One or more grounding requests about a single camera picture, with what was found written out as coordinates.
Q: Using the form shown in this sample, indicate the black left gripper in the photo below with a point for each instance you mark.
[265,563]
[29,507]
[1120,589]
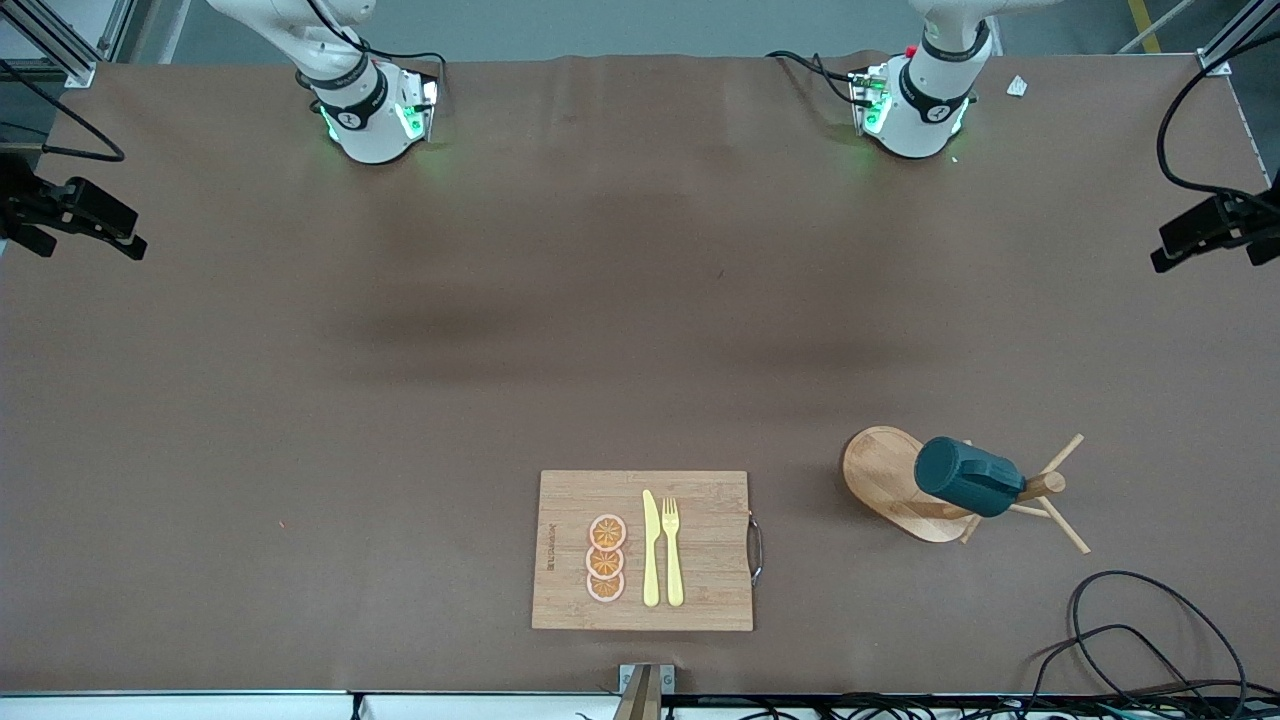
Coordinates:
[1243,219]

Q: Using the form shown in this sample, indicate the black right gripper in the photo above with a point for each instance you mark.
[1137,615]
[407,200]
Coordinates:
[32,201]

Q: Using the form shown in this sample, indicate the teal cup with yellow inside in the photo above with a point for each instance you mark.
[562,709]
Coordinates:
[965,478]

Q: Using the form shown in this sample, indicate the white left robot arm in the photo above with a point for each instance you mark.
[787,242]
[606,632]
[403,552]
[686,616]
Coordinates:
[925,110]

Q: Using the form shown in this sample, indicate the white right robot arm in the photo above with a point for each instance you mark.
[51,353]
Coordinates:
[370,120]

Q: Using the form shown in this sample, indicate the wooden cup rack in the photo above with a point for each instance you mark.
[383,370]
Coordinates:
[875,470]

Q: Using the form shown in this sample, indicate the white paper scrap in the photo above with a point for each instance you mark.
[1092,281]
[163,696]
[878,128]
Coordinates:
[1017,86]

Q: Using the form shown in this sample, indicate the orange slice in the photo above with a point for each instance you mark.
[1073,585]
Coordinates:
[607,530]

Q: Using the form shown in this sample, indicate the wooden cutting board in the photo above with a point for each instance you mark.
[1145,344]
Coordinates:
[700,560]

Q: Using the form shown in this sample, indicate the yellow plastic fork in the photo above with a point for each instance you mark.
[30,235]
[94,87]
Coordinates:
[673,560]

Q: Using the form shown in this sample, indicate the yellow plastic knife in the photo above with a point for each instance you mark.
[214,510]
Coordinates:
[651,550]

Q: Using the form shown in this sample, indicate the aluminium camera mount post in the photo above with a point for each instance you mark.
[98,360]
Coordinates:
[642,690]

